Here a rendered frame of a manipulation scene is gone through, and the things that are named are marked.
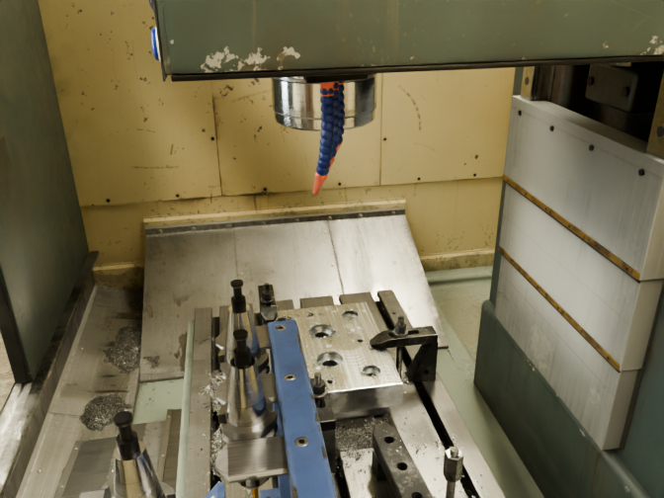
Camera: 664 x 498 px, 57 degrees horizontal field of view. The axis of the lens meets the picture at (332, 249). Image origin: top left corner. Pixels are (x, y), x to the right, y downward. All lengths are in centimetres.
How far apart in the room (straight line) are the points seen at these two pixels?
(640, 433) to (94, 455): 108
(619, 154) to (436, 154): 119
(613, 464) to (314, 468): 71
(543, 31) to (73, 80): 155
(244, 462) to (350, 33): 43
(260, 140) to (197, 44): 141
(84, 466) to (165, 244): 86
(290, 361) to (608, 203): 56
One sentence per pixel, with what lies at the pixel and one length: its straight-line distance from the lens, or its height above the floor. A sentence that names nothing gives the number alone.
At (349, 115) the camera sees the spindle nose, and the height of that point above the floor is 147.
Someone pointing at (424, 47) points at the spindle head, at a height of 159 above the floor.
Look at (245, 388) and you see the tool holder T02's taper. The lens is 65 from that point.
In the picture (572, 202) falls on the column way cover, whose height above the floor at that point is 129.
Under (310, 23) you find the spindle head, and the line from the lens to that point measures 62.
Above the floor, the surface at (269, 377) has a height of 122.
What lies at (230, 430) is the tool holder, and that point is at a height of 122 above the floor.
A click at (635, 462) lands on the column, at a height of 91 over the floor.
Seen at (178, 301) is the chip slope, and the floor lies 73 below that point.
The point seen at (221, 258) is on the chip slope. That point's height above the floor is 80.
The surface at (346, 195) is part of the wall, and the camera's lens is 211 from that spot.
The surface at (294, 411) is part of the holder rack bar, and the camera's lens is 68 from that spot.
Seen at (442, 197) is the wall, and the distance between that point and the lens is 221.
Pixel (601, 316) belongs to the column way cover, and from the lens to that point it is 111.
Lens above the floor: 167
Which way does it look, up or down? 25 degrees down
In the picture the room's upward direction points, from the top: 1 degrees counter-clockwise
